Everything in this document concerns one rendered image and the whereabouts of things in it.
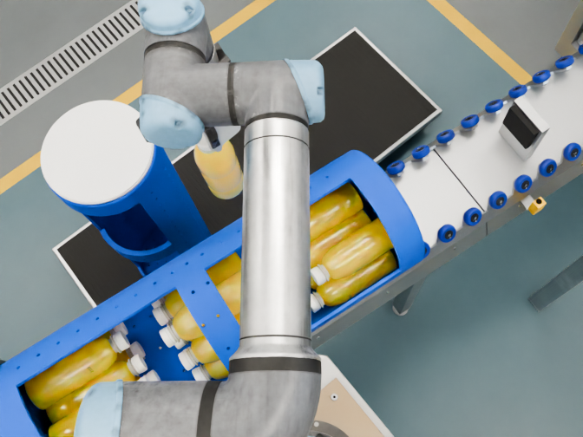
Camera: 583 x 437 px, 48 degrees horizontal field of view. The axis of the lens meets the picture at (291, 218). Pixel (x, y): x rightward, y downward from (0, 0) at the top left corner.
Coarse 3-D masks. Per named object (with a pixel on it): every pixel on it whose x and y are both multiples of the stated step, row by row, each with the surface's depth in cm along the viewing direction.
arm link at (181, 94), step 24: (168, 48) 77; (192, 48) 78; (144, 72) 78; (168, 72) 76; (192, 72) 76; (216, 72) 75; (144, 96) 76; (168, 96) 75; (192, 96) 75; (216, 96) 75; (144, 120) 75; (168, 120) 74; (192, 120) 75; (216, 120) 77; (168, 144) 79; (192, 144) 79
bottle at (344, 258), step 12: (372, 228) 136; (348, 240) 136; (360, 240) 135; (372, 240) 135; (384, 240) 135; (336, 252) 135; (348, 252) 134; (360, 252) 135; (372, 252) 135; (384, 252) 137; (324, 264) 136; (336, 264) 134; (348, 264) 134; (360, 264) 135; (324, 276) 135; (336, 276) 135; (348, 276) 137
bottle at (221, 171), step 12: (228, 144) 114; (204, 156) 112; (216, 156) 112; (228, 156) 114; (204, 168) 114; (216, 168) 114; (228, 168) 116; (240, 168) 124; (216, 180) 118; (228, 180) 120; (240, 180) 125; (216, 192) 125; (228, 192) 125
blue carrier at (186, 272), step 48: (384, 192) 129; (240, 240) 128; (144, 288) 128; (192, 288) 125; (48, 336) 130; (96, 336) 124; (144, 336) 148; (0, 384) 122; (0, 432) 117; (48, 432) 138
